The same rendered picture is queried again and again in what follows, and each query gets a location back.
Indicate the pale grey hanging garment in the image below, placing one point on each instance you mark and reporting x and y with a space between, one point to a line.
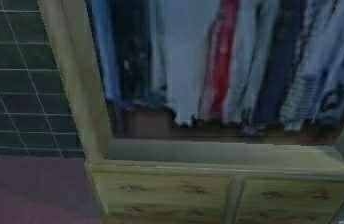
185 60

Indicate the red hanging garment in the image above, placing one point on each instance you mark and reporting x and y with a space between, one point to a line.
221 66

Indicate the black hanging garment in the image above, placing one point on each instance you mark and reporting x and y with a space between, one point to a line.
133 50

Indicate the pale wooden wardrobe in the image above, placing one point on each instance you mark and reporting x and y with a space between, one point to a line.
160 193

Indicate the light blue hanging garment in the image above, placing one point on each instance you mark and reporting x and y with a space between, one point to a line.
246 66

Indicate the dark navy hanging garment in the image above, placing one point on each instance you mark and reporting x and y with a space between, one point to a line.
276 66

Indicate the grey striped hanging garment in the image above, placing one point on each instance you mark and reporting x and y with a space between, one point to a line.
301 90

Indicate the blue patterned hanging garment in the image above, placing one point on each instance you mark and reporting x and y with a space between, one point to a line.
340 76

